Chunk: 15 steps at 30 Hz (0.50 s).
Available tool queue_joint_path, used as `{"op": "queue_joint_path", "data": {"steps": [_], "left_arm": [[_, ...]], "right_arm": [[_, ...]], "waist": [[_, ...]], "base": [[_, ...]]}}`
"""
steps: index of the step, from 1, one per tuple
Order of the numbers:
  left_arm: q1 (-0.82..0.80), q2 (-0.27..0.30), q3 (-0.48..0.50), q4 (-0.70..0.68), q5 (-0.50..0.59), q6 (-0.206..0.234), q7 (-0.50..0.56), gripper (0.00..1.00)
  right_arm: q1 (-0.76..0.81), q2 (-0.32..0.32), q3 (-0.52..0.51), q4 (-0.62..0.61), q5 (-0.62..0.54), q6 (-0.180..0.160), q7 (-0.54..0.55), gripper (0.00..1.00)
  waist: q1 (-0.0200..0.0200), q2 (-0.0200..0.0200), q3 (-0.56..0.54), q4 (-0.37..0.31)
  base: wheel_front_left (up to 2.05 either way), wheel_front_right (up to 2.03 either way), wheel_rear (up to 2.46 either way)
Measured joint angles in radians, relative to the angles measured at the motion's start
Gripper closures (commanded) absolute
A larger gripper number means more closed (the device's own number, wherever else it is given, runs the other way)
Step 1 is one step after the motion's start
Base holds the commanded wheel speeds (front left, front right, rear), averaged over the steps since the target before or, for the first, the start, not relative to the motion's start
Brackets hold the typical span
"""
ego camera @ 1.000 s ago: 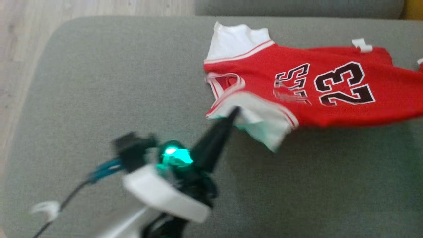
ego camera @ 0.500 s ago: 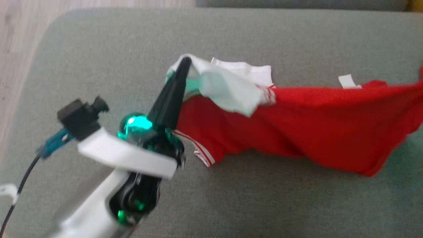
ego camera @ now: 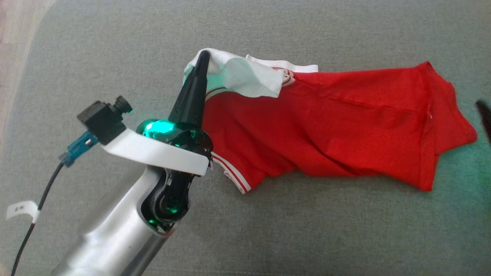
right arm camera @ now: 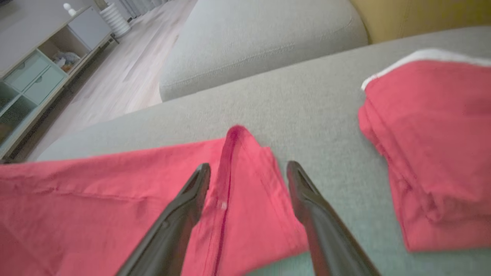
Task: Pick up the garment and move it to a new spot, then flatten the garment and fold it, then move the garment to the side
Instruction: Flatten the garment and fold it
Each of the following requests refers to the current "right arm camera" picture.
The teal cabinet drawer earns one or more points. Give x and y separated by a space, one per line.
25 73
44 85

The red white striped sports garment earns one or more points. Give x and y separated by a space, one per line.
96 199

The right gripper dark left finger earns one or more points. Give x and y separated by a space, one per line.
168 237

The grey pleated curtain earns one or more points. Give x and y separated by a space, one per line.
138 5

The grey toy in cabinet shelf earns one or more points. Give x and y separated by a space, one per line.
66 60

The large grey sofa ottoman cushion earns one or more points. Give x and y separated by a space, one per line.
307 115

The white ribbed vase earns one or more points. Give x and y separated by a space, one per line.
115 19

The small white figurine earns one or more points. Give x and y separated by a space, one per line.
70 9

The red garment white trim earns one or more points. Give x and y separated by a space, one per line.
433 145

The grey sofa seat cushion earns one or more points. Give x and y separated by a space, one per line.
261 38

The grey cabinet door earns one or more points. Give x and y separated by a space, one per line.
92 27

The grey low TV cabinet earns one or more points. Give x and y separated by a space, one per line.
57 42

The wide yellow sofa backrest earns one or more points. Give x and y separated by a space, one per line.
422 17

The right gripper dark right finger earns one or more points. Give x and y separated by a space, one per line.
330 241

